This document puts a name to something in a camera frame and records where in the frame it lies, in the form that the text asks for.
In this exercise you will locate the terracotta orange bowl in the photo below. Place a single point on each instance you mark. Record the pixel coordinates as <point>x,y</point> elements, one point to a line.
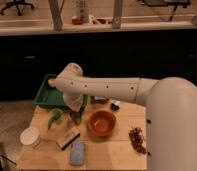
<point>101,123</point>

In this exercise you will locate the small dark metal cup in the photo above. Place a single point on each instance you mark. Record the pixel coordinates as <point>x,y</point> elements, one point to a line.
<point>115,105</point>

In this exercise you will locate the red object on shelf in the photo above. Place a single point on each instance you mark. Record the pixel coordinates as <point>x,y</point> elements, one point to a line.
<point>77,21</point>

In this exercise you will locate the orange fruit in tray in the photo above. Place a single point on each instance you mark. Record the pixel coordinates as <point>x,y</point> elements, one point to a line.
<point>51,82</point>

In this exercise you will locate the brown chalkboard eraser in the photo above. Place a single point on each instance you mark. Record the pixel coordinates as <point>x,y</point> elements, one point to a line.
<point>68,138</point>

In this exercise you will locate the green pepper toy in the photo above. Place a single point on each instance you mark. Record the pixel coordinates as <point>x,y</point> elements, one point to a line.
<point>55,117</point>

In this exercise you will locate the bunch of dark grapes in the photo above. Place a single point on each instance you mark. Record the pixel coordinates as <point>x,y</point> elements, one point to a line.
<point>137,139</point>

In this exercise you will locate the black office chair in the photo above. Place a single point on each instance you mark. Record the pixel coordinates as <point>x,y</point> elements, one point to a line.
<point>16,3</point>

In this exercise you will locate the blue sponge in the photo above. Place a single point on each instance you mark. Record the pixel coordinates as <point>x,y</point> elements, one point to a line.
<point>77,153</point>

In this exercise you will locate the green plastic tray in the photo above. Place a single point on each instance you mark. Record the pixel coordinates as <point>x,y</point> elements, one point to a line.
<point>48,97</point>

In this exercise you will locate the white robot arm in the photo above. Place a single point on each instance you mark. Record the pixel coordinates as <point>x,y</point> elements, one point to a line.
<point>170,109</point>

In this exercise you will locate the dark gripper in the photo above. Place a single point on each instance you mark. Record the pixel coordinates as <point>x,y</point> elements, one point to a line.
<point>76,117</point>

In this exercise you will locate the white paper cup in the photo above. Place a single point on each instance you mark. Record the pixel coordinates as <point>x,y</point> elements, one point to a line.
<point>30,137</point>

